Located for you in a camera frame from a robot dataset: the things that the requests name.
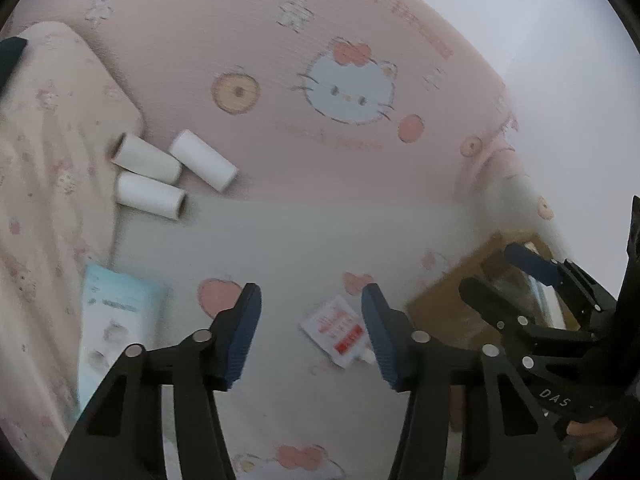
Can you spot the person's right hand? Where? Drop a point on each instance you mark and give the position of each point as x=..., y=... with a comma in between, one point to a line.
x=590, y=430

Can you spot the light blue tissue packet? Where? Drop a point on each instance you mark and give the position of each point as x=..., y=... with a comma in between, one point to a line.
x=115, y=325

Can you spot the red white sachet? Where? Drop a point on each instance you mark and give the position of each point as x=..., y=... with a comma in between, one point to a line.
x=335, y=330

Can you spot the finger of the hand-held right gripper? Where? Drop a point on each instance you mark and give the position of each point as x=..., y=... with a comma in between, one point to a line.
x=537, y=267
x=485, y=305

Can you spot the dark object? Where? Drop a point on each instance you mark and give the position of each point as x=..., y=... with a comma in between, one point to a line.
x=10, y=55

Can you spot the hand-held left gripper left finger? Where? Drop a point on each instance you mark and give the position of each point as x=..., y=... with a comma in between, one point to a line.
x=242, y=335

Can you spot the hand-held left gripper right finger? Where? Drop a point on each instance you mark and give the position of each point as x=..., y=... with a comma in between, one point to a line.
x=380, y=340

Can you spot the cream printed pillow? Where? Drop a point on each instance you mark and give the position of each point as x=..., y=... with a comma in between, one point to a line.
x=50, y=160

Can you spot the white paper roll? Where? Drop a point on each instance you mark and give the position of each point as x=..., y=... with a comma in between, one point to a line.
x=202, y=160
x=150, y=195
x=145, y=160

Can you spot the pink white printed blanket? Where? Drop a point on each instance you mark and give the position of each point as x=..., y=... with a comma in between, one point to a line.
x=200, y=60

